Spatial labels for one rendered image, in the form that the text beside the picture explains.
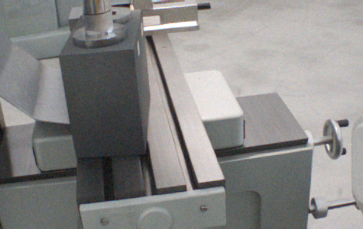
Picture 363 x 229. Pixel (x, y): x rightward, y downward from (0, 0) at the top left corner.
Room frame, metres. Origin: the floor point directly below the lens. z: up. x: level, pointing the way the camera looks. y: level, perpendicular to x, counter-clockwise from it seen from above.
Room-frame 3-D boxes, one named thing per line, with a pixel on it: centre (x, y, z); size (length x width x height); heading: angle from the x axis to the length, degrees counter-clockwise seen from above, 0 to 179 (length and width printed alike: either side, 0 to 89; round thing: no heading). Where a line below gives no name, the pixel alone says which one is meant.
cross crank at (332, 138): (1.30, -0.38, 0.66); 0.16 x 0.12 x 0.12; 96
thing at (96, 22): (0.86, 0.12, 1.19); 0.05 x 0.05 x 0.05
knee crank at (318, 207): (1.16, -0.43, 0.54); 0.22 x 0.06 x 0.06; 96
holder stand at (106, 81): (0.91, 0.12, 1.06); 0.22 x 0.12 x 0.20; 179
